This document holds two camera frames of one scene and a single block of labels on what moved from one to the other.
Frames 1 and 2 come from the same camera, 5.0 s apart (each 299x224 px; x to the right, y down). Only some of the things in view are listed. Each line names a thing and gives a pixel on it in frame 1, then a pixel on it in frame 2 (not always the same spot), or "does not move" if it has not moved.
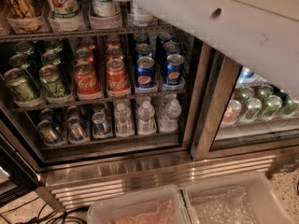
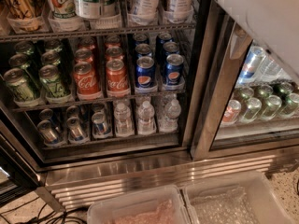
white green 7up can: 102,6 → 87,3
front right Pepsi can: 175,69 does not move
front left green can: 21,89 does not move
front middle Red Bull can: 76,133 does not move
